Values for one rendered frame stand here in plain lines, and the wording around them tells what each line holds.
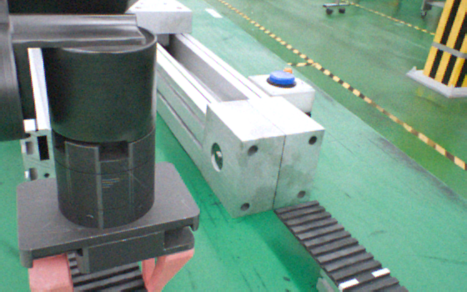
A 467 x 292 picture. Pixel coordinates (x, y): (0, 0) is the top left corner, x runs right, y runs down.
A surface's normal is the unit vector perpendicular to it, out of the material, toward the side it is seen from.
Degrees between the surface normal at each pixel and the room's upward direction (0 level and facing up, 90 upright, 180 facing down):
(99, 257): 90
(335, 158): 0
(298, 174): 90
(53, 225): 1
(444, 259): 0
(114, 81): 90
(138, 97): 91
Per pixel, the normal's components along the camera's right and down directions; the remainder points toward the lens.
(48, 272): 0.11, -0.88
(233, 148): -0.90, 0.12
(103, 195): 0.21, 0.48
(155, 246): 0.41, 0.47
